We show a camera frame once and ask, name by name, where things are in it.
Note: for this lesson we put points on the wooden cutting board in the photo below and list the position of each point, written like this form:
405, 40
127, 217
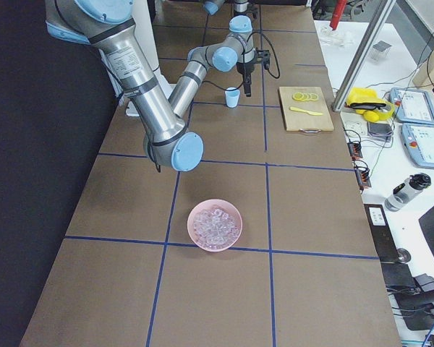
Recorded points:
300, 122

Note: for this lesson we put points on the upper teach pendant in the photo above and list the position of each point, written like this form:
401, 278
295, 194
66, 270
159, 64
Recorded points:
412, 105

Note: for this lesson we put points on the pink bowl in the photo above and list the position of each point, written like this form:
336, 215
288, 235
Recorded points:
207, 204

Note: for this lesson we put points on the lemon slice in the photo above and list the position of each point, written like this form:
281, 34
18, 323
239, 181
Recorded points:
298, 96

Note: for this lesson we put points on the pile of clear ice cubes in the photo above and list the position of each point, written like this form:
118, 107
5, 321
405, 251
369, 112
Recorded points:
215, 228

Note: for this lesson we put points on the white pillar with base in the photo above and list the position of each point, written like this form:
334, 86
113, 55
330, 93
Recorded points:
145, 37

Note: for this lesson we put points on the aluminium frame post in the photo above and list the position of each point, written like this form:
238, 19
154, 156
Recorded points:
374, 27

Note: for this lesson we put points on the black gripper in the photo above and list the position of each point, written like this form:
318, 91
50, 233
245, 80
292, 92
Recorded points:
245, 69

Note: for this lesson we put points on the lower teach pendant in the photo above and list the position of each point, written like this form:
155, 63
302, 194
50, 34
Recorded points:
418, 139

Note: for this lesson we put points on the teach pendant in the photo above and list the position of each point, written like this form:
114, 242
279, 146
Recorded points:
412, 105
418, 139

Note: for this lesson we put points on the light blue plastic cup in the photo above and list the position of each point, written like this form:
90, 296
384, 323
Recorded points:
232, 95

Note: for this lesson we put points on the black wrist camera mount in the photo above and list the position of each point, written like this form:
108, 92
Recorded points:
263, 57

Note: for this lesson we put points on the yellow cloth bag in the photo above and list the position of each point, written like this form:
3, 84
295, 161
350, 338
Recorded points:
365, 102

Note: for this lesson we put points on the yellow plastic knife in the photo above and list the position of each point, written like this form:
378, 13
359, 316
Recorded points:
301, 110

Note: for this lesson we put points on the clear water bottle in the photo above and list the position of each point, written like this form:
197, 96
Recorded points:
407, 191

